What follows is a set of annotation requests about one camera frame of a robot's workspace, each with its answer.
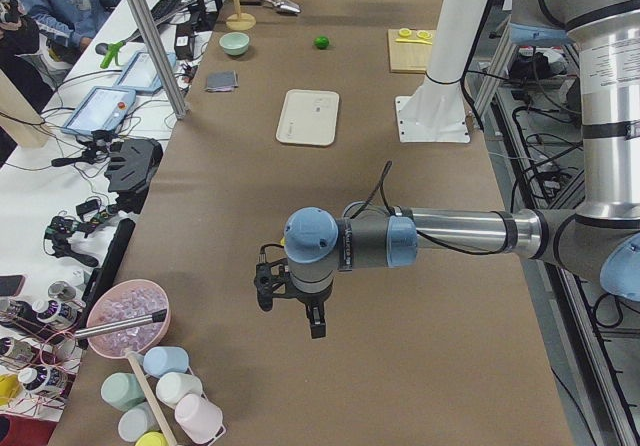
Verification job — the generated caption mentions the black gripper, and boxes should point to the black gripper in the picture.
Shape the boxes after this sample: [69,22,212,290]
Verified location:
[298,290,331,339]

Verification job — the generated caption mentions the green lime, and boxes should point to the green lime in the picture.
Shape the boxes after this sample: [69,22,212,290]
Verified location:
[314,36,330,50]

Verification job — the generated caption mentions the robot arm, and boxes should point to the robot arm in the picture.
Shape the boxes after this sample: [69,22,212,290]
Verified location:
[254,0,639,338]

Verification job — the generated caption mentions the cream rabbit tray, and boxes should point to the cream rabbit tray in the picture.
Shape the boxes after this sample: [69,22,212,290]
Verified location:
[276,89,340,147]

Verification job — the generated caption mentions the pink plastic cup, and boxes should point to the pink plastic cup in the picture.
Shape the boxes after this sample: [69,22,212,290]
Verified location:
[174,393,223,444]

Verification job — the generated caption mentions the white plastic cup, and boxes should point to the white plastic cup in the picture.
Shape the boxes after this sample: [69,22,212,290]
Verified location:
[155,372,203,409]

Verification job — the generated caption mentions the blue plastic cup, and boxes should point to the blue plastic cup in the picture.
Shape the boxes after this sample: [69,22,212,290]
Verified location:
[143,346,189,378]

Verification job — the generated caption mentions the pink bowl with ice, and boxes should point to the pink bowl with ice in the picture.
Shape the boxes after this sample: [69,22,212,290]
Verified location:
[87,279,171,359]

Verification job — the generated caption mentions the yellow plastic cup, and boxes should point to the yellow plastic cup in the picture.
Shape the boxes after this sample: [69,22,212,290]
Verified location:
[135,431,168,446]

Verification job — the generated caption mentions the green plastic cup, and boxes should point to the green plastic cup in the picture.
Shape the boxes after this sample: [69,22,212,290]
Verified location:
[100,372,146,412]

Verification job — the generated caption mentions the grey plastic cup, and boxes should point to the grey plastic cup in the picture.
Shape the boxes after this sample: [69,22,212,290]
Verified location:
[117,402,160,443]

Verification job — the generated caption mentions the black gripper part on desk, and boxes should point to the black gripper part on desk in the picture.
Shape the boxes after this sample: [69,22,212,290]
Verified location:
[104,138,163,214]

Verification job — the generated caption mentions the grey folded cloth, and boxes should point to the grey folded cloth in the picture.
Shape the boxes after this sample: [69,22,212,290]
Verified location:
[205,70,238,92]

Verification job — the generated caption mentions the bamboo cutting board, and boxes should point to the bamboo cutting board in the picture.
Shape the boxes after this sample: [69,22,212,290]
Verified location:
[387,28,435,74]

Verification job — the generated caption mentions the mint green bowl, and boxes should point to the mint green bowl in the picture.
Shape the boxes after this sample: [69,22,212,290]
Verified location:
[219,32,250,57]

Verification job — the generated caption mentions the yellow plastic knife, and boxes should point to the yellow plastic knife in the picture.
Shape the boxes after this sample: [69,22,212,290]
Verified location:
[394,38,433,45]

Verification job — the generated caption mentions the teach pendant tablet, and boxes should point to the teach pendant tablet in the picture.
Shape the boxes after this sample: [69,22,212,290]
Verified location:
[61,87,136,137]
[114,51,162,94]

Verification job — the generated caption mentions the metal scoop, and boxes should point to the metal scoop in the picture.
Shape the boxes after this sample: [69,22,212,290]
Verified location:
[260,0,301,15]

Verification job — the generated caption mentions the black keyboard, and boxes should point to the black keyboard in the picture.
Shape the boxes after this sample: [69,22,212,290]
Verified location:
[150,0,183,24]

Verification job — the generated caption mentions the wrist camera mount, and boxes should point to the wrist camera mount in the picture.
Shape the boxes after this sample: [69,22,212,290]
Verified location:
[254,243,297,312]

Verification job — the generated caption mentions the metal tongs handle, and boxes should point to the metal tongs handle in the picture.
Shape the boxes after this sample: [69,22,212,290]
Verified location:
[73,309,169,340]

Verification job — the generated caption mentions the white pedestal column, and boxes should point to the white pedestal column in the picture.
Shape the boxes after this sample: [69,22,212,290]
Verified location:
[395,0,494,144]

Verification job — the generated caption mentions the aluminium frame post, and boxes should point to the aluminium frame post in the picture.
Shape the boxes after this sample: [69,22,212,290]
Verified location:
[127,0,187,120]

